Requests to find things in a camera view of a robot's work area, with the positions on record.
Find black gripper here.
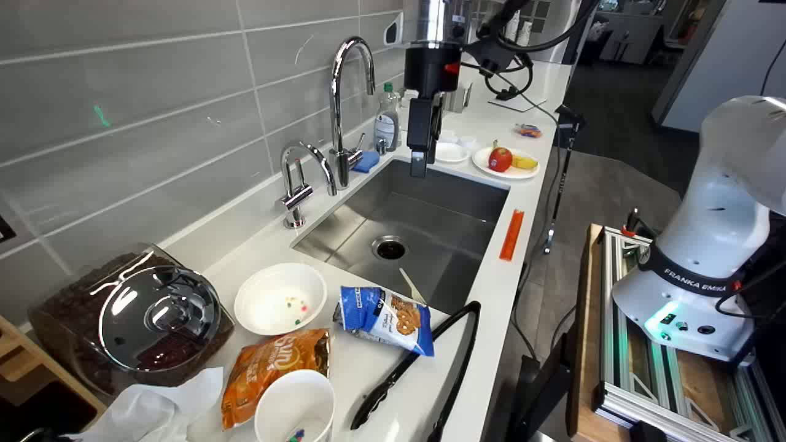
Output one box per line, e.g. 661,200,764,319
402,41,463,179

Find blue pretzel snack packet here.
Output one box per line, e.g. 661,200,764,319
333,284,438,359

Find wide white bowl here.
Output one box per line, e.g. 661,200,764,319
231,260,329,338

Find orange snack packet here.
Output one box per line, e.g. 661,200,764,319
218,326,333,432

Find clear soap bottle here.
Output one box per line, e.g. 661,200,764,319
370,82,402,155

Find blue sponge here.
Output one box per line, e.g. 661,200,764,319
352,148,383,175

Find white plate with fruit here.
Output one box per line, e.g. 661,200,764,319
468,144,543,182

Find red apple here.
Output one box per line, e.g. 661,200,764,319
487,141,515,175

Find stainless steel sink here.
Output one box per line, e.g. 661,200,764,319
290,157,510,317

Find tall chrome faucet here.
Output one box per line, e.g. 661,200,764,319
326,35,379,190

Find sink drain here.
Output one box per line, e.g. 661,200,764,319
369,233,410,266

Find black kitchen tongs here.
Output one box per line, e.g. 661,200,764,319
348,300,483,442

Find wooden base board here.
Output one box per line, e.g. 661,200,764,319
564,220,627,442

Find tall white cup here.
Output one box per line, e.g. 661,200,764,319
253,369,338,442

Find glass pot lid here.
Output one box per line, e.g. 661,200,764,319
95,262,224,376

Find wooden rack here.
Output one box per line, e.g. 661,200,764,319
0,315,107,421

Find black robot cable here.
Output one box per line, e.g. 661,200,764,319
457,0,603,105

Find black camera stand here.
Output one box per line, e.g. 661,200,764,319
539,103,589,255

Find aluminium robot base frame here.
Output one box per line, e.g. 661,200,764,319
596,224,786,442

